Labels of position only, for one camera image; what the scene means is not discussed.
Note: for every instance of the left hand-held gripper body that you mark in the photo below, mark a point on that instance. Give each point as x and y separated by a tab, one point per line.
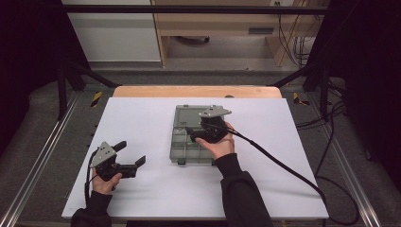
104	153

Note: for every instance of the wooden desk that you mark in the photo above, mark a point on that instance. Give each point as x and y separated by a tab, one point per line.
220	23

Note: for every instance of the aluminium rail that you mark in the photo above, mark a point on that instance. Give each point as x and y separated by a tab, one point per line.
353	179
41	157

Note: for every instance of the black curtain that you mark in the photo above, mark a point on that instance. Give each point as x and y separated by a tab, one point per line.
28	56
369	78

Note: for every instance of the black horizontal frame bar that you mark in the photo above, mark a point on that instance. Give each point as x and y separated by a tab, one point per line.
189	9

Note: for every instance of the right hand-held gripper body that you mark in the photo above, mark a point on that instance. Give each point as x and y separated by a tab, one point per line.
214	112

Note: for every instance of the grey plastic organizer box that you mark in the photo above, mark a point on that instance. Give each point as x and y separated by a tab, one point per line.
184	151

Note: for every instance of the grey label plate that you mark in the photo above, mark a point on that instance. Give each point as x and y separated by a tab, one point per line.
260	31

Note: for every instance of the person's left hand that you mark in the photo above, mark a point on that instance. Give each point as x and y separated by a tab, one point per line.
102	186

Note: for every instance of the white cabinet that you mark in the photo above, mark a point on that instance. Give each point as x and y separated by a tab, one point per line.
116	34

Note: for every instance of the person's right hand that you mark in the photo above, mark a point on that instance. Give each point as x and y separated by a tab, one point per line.
222	148

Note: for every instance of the black frame strut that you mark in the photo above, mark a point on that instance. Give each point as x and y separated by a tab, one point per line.
63	91
323	91

